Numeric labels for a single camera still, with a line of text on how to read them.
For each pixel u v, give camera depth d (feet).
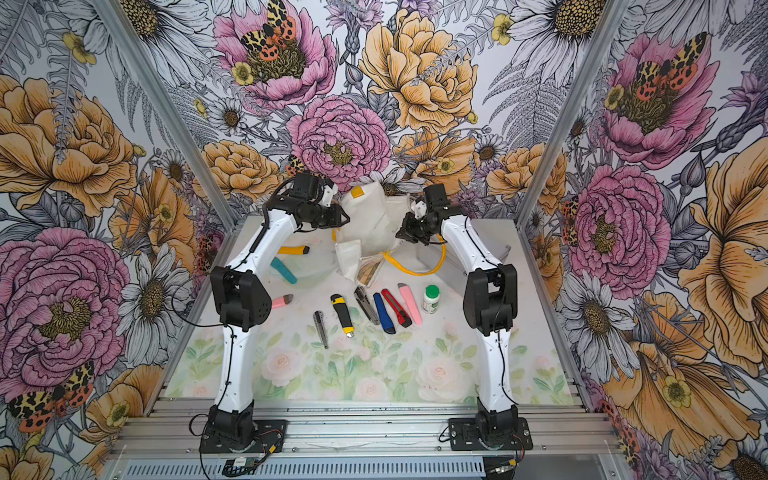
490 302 1.89
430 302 3.00
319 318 3.09
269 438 2.47
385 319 3.15
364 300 3.24
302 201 2.46
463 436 2.43
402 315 3.15
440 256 3.03
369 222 3.59
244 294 1.92
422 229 2.74
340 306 3.17
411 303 3.26
